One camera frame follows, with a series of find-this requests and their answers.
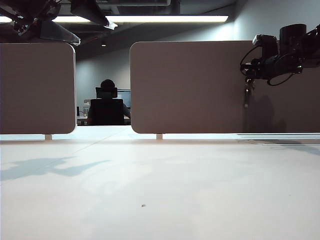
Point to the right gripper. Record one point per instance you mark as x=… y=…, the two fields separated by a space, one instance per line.
x=282 y=63

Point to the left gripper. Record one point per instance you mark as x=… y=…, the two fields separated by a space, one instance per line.
x=25 y=11

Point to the bunch of keys with black fob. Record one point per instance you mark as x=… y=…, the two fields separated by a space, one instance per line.
x=247 y=92

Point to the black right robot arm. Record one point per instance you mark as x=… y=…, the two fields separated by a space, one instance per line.
x=293 y=37

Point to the grey desk partition with hook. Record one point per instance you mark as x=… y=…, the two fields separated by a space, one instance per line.
x=187 y=87

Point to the seated person in dark clothes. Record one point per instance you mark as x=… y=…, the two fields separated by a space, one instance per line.
x=108 y=83

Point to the grey desk partition plain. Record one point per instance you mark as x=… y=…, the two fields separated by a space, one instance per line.
x=37 y=87

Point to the long ceiling light strip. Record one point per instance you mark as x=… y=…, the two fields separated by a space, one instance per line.
x=175 y=19

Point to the computer monitor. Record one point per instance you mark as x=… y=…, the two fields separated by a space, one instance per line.
x=124 y=98

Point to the black office chair with occupant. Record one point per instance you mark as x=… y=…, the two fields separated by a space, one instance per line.
x=107 y=112

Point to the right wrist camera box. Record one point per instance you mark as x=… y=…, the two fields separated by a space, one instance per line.
x=266 y=45

